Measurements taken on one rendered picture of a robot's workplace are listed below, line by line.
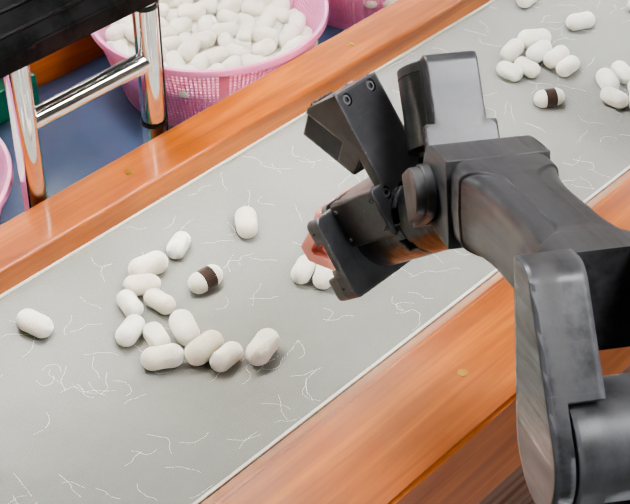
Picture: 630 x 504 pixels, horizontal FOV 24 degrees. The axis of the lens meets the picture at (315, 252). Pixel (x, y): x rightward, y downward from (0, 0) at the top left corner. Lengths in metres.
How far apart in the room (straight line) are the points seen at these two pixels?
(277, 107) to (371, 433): 0.46
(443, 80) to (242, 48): 0.65
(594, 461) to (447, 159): 0.26
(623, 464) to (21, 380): 0.64
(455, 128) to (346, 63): 0.57
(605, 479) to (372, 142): 0.38
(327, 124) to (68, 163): 0.58
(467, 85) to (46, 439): 0.44
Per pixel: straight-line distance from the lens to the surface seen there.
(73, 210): 1.35
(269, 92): 1.49
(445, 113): 0.97
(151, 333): 1.22
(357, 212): 1.03
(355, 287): 1.05
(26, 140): 1.33
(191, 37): 1.63
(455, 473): 1.14
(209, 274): 1.27
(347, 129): 1.01
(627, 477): 0.72
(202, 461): 1.14
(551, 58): 1.58
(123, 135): 1.60
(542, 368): 0.70
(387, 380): 1.16
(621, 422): 0.71
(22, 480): 1.15
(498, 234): 0.83
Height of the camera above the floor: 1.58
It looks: 39 degrees down
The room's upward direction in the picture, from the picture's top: straight up
